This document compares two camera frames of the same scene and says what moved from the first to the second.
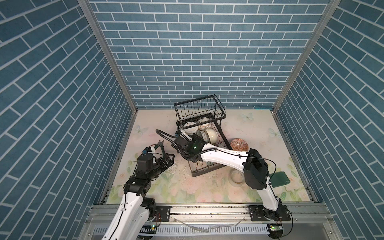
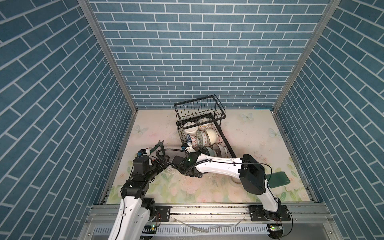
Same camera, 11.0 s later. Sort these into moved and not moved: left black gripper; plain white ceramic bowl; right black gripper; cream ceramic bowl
Moved: right black gripper
Not moved: plain white ceramic bowl; cream ceramic bowl; left black gripper
